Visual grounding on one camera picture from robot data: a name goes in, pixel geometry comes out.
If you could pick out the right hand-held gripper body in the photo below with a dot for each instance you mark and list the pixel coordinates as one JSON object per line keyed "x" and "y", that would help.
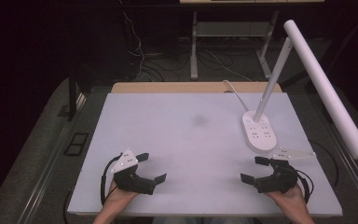
{"x": 279, "y": 180}

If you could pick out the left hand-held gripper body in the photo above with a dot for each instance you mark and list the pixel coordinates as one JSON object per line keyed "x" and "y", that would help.
{"x": 130, "y": 182}

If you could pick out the person's left hand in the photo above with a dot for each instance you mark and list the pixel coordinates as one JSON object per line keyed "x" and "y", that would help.
{"x": 118, "y": 196}

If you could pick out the person's right hand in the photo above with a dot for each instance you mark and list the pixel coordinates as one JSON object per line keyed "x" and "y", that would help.
{"x": 290, "y": 199}

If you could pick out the black floor plate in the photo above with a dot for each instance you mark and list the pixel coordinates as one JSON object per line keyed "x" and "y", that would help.
{"x": 76, "y": 144}

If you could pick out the black metal stand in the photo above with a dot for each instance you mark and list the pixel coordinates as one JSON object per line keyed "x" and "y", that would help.
{"x": 72, "y": 96}

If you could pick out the white desk lamp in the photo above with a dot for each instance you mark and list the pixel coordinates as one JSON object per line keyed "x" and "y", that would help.
{"x": 323, "y": 87}

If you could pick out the white metal desk frame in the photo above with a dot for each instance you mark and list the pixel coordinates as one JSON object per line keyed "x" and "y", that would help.
{"x": 194, "y": 46}

